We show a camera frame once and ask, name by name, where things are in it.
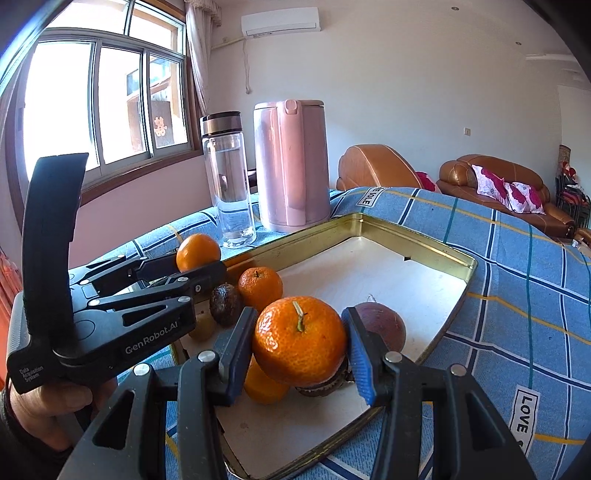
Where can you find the window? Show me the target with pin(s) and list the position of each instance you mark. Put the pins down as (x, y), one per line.
(115, 92)

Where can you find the orange mandarin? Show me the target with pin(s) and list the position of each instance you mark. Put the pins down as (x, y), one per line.
(198, 251)
(265, 385)
(261, 287)
(300, 341)

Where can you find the tall patterned cylinder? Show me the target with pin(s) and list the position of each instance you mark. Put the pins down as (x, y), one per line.
(564, 153)

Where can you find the pink electric kettle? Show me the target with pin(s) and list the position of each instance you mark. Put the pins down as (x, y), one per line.
(291, 170)

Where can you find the clear glass water bottle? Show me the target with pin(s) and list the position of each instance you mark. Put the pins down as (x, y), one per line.
(228, 184)

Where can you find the stack of dark chairs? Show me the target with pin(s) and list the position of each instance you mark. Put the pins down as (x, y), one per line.
(575, 194)

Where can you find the brown mangosteen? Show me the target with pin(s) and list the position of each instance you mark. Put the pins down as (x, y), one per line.
(323, 391)

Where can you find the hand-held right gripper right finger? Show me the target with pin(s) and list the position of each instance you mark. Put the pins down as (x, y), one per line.
(362, 369)

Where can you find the red floral pillow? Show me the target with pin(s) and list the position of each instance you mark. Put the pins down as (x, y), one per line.
(427, 182)

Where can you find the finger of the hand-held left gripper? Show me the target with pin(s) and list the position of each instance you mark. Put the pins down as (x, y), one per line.
(138, 270)
(203, 277)

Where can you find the white pink floral pillow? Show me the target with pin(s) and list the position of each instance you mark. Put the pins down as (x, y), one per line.
(491, 184)
(526, 197)

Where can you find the blue plaid tablecloth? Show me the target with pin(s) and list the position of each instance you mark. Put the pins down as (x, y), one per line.
(508, 300)

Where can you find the smooth purple passion fruit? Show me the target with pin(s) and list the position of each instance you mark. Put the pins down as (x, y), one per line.
(388, 323)

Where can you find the white air conditioner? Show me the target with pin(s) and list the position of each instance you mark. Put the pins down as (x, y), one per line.
(280, 21)

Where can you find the brown leather armchair white stripe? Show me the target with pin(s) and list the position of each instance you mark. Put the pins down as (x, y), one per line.
(369, 168)

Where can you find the person's left hand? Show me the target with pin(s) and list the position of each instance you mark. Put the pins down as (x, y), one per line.
(55, 415)

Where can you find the gold metal tin tray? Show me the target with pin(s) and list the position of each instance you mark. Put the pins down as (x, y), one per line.
(360, 272)

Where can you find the brown leather three-seat sofa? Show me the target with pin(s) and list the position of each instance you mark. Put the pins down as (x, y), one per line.
(455, 175)

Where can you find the dark wrinkled passion fruit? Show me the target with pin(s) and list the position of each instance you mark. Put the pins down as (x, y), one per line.
(225, 304)

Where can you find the pink curtain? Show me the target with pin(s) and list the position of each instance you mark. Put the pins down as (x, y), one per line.
(199, 55)

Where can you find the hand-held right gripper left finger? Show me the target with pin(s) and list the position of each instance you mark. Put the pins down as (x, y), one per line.
(240, 346)

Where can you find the small yellow round fruit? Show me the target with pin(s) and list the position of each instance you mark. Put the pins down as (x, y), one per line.
(203, 328)

